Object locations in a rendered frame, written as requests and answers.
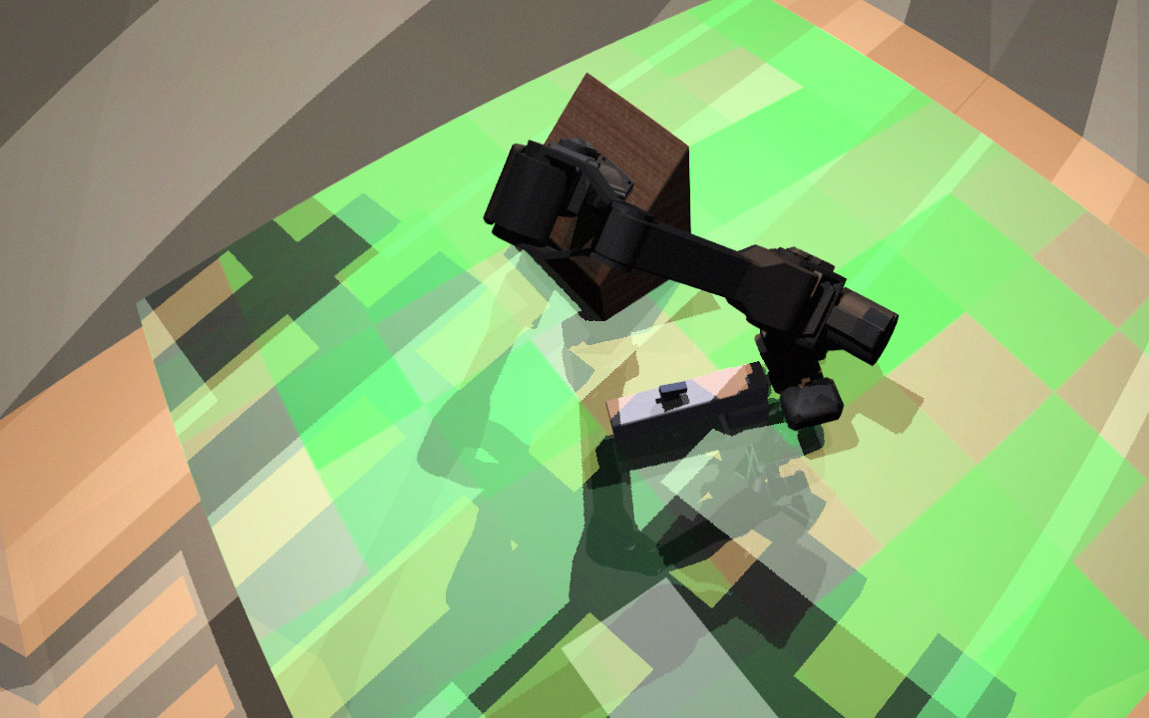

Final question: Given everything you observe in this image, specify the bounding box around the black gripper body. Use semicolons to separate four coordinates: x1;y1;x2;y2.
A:
759;330;845;432

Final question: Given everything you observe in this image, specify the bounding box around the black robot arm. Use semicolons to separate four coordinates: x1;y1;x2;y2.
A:
483;137;899;366

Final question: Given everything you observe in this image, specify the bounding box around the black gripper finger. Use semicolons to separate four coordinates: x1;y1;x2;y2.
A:
768;369;824;394
754;334;781;372

